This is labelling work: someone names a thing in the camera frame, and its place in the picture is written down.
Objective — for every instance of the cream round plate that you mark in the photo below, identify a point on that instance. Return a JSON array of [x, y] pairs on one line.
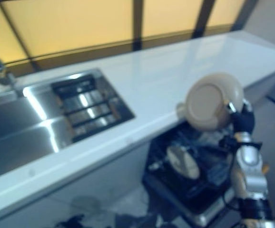
[[206, 102], [182, 161]]

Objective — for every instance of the stainless steel kitchen sink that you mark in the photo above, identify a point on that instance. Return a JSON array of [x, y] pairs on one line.
[[21, 123]]

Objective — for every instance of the chrome pull-down kitchen faucet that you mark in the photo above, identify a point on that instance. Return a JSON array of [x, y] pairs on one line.
[[2, 71]]

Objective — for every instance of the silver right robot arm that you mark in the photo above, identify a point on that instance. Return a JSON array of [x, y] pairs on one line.
[[249, 171]]

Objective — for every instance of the black sink dish rack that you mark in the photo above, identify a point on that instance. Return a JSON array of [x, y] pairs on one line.
[[87, 107]]

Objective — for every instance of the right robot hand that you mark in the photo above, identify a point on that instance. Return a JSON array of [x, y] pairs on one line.
[[243, 118]]

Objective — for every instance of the white glossy cabinet door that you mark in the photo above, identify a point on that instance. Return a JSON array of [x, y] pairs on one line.
[[21, 209], [109, 175], [270, 78]]

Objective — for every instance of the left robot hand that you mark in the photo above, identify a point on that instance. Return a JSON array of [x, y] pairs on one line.
[[72, 221]]

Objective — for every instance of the built-in dishwasher with door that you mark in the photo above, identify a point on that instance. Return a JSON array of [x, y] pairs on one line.
[[199, 202]]

